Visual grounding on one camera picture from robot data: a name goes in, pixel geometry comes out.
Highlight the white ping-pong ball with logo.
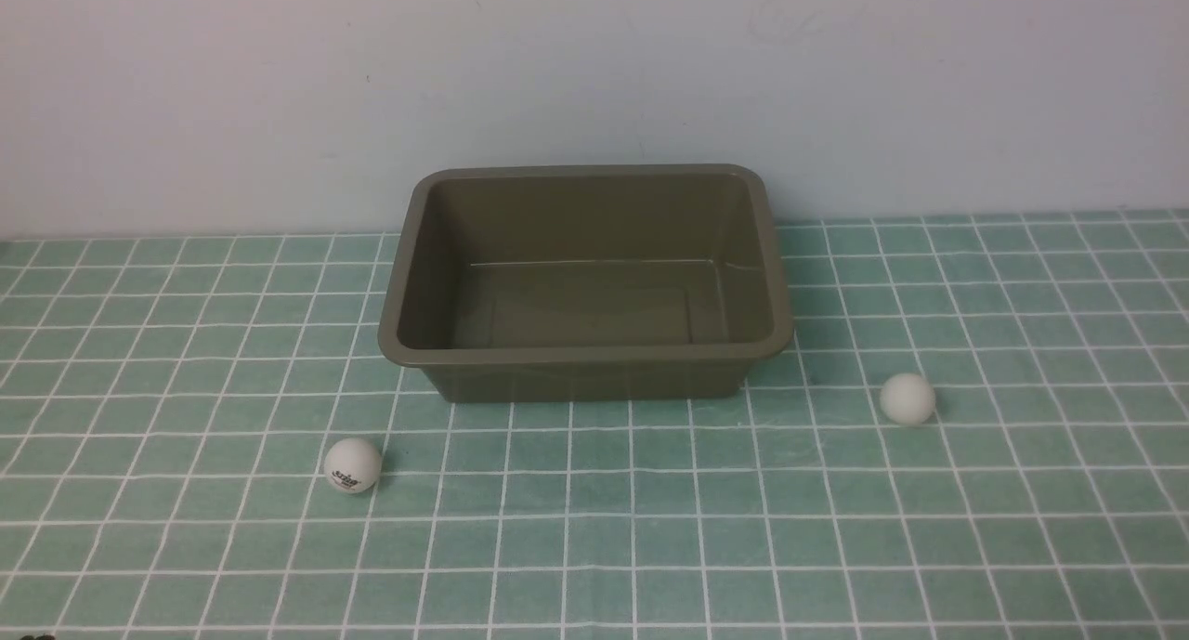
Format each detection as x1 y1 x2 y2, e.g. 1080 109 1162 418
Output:
323 438 383 492

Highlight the plain white ping-pong ball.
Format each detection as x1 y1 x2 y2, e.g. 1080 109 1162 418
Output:
877 372 937 425

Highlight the olive green plastic bin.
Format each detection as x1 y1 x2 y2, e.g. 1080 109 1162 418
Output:
377 164 794 403

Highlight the green checkered tablecloth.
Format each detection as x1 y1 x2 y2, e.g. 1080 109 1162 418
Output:
1 209 1188 639

